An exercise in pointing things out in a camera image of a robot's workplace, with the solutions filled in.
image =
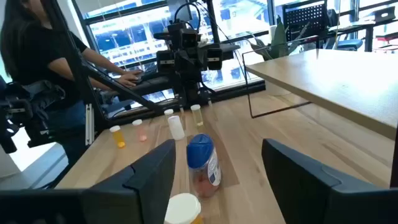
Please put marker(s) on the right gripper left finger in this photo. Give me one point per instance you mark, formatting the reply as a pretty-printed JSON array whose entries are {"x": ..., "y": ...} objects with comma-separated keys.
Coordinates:
[{"x": 124, "y": 199}]

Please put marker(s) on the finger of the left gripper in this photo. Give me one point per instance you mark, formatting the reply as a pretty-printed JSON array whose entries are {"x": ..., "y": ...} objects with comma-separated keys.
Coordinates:
[
  {"x": 214, "y": 59},
  {"x": 165, "y": 61}
]

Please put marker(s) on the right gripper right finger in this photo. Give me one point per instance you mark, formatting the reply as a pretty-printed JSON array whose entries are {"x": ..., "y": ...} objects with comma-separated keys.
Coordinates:
[{"x": 326, "y": 199}]

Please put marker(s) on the yellow-green vial white cap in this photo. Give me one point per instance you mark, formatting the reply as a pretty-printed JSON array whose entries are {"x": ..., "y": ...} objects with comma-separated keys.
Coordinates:
[
  {"x": 197, "y": 116},
  {"x": 168, "y": 112}
]

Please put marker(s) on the large amber bottle white cap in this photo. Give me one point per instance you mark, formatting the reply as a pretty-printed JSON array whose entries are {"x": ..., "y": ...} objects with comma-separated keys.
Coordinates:
[{"x": 183, "y": 208}]

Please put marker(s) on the small orange vial white cap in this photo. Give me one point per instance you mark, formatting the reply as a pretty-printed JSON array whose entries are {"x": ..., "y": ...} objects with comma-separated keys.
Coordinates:
[{"x": 118, "y": 138}]

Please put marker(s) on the white opaque plastic bottle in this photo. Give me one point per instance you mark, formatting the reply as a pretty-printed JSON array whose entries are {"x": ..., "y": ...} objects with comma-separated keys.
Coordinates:
[{"x": 176, "y": 129}]

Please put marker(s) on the pink vial white cap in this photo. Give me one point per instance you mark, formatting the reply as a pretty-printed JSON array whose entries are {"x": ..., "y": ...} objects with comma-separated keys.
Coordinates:
[{"x": 140, "y": 132}]

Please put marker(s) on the blue lid clear jar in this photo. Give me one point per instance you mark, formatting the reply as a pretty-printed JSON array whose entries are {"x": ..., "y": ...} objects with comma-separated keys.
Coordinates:
[{"x": 200, "y": 152}]

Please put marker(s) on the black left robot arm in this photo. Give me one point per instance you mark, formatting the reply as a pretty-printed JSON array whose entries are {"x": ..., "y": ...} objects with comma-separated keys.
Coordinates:
[{"x": 189, "y": 93}]

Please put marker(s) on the snake plant white pot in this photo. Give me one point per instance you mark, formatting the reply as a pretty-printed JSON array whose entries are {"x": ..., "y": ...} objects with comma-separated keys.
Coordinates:
[{"x": 276, "y": 43}]

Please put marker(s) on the black perforated panel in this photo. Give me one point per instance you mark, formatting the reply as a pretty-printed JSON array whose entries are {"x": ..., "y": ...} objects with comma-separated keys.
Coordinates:
[{"x": 304, "y": 21}]

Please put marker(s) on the person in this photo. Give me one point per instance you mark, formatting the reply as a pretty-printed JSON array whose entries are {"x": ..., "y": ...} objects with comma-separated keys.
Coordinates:
[{"x": 34, "y": 49}]

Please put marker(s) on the blue office chair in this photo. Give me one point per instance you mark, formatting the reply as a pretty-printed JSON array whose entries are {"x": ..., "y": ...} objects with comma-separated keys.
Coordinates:
[{"x": 349, "y": 44}]

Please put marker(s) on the black office desk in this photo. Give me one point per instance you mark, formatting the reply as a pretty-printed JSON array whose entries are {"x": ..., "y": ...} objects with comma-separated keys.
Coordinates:
[{"x": 370, "y": 26}]

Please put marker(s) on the black aluminium rig frame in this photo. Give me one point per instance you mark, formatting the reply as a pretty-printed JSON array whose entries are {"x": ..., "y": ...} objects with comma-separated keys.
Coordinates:
[{"x": 140, "y": 99}]

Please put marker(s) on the silver aluminium bracket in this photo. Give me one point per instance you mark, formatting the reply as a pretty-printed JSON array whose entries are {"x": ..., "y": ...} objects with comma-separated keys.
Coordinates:
[{"x": 89, "y": 124}]

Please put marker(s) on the wooden shelf black frame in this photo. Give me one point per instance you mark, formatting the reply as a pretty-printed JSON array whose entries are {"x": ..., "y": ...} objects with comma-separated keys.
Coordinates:
[{"x": 342, "y": 84}]

